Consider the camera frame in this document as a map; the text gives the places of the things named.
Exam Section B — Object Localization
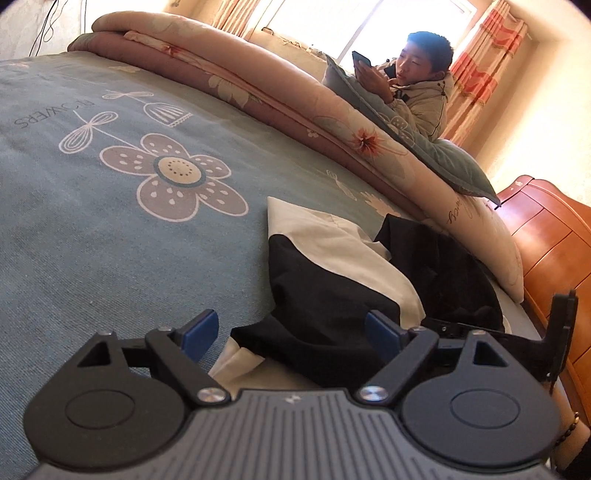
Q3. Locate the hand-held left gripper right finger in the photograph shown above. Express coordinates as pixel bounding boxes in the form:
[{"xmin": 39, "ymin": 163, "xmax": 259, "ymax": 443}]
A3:
[{"xmin": 358, "ymin": 310, "xmax": 506, "ymax": 408}]

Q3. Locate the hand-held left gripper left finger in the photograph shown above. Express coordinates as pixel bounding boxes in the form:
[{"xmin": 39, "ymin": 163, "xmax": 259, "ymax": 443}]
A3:
[{"xmin": 76, "ymin": 308, "xmax": 232, "ymax": 408}]

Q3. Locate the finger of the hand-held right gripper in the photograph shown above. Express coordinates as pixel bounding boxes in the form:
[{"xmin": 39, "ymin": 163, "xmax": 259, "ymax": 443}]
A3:
[{"xmin": 422, "ymin": 290, "xmax": 579, "ymax": 386}]

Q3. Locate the black and cream hooded jacket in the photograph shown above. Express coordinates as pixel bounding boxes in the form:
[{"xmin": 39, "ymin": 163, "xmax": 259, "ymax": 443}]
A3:
[{"xmin": 208, "ymin": 196, "xmax": 513, "ymax": 391}]

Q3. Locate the wooden bed headboard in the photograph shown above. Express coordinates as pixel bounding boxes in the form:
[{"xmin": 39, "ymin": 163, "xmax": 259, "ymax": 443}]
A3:
[{"xmin": 496, "ymin": 174, "xmax": 591, "ymax": 428}]

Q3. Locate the grey-green pillow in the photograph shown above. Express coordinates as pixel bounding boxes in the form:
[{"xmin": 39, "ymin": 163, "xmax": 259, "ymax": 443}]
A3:
[{"xmin": 322, "ymin": 54, "xmax": 502, "ymax": 209}]

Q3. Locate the pink floral quilt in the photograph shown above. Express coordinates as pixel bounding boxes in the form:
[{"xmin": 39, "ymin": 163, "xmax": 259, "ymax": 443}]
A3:
[{"xmin": 67, "ymin": 11, "xmax": 525, "ymax": 303}]

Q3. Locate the bright window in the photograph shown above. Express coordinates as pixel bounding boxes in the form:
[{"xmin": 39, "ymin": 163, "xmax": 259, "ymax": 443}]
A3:
[{"xmin": 268, "ymin": 0, "xmax": 477, "ymax": 65}]

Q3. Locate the beaded bracelet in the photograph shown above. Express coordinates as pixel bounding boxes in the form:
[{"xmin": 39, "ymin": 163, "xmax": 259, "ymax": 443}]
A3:
[{"xmin": 554, "ymin": 412, "xmax": 581, "ymax": 448}]

